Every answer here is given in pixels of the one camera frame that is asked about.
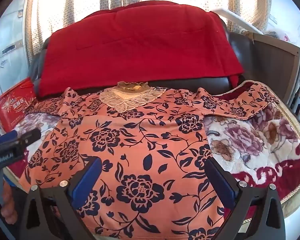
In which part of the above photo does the white board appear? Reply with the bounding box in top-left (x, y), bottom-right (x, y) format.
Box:
top-left (211, 7), bottom-right (263, 34)

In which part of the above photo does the red cloth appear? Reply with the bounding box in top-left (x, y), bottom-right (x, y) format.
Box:
top-left (37, 4), bottom-right (245, 98)

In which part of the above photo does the dotted cream curtain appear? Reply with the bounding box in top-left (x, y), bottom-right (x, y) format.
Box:
top-left (27, 0), bottom-right (273, 63)

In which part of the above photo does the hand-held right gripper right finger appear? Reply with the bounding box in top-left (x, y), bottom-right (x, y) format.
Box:
top-left (204, 158), bottom-right (290, 240)

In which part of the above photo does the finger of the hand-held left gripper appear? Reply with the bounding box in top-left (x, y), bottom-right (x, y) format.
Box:
top-left (0, 129), bottom-right (18, 144)
top-left (16, 128), bottom-right (42, 146)

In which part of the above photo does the black leather sofa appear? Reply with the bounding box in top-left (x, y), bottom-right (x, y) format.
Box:
top-left (29, 17), bottom-right (255, 98)

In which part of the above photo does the orange floral blouse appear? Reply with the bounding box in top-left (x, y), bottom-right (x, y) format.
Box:
top-left (19, 81), bottom-right (278, 240)

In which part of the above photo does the floral fleece blanket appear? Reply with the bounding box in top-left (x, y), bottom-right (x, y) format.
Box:
top-left (0, 80), bottom-right (300, 240)

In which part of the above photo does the red tin box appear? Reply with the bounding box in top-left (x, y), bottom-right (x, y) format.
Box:
top-left (0, 77), bottom-right (38, 133)

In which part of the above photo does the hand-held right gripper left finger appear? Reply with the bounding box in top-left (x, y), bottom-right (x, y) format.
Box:
top-left (19, 156), bottom-right (103, 240)

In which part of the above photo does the person's left hand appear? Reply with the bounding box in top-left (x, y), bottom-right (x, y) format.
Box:
top-left (0, 180), bottom-right (18, 225)

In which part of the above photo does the white appliance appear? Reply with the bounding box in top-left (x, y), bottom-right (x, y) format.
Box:
top-left (0, 0), bottom-right (30, 95)

